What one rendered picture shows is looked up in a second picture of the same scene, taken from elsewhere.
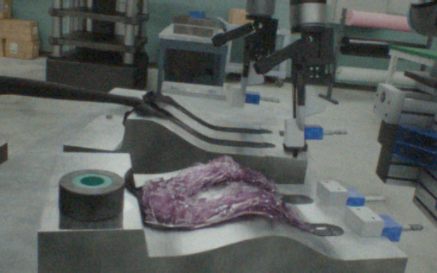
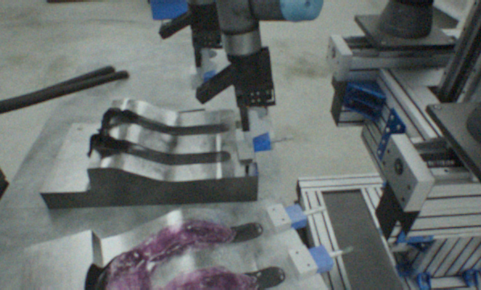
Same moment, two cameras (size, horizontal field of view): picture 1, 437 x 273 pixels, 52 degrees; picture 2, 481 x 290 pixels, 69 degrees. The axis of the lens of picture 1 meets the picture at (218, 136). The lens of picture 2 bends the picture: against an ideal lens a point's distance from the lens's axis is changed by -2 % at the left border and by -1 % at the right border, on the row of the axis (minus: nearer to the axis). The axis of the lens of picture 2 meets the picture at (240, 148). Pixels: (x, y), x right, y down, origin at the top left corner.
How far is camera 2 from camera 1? 0.44 m
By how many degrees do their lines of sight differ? 26
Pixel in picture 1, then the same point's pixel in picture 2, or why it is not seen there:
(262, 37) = (208, 24)
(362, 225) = (299, 275)
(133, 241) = not seen: outside the picture
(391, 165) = (342, 113)
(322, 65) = (262, 90)
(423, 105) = (369, 62)
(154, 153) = (121, 188)
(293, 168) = (246, 183)
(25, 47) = not seen: outside the picture
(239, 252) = not seen: outside the picture
